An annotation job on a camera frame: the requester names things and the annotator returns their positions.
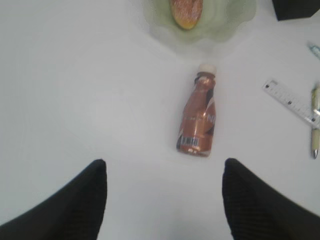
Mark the sugared bread roll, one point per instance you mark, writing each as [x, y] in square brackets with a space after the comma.
[186, 13]

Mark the pale green wavy glass plate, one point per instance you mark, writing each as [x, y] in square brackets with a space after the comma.
[219, 21]

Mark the clear plastic ruler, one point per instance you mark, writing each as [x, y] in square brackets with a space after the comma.
[291, 101]

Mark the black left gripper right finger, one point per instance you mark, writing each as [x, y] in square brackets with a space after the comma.
[256, 211]

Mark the black mesh pen holder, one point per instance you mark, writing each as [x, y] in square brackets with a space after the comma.
[295, 9]

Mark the cream yellow-green pen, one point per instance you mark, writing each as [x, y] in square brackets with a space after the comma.
[315, 130]

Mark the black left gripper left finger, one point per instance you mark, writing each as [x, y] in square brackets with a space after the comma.
[75, 212]

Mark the brown Nescafe coffee bottle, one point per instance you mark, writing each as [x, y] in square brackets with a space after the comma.
[197, 125]

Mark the light blue white pen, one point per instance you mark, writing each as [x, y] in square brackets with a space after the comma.
[314, 49]

